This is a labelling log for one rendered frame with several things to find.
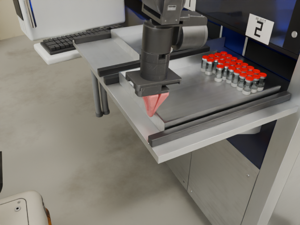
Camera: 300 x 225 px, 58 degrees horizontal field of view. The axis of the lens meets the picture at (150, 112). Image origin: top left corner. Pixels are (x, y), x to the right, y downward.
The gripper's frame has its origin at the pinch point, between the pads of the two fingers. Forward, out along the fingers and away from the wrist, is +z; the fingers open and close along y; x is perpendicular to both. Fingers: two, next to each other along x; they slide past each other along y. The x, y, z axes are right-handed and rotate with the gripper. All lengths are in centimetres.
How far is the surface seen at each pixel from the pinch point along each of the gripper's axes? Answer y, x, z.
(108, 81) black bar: -2.4, 20.7, 1.9
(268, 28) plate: 35.1, 4.1, -15.7
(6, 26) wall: -23, 340, 75
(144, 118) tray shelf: -0.1, 2.1, 3.0
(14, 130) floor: -33, 138, 93
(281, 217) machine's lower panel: 56, -11, 54
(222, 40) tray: 43, 29, -4
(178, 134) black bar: 3.1, -7.7, 1.4
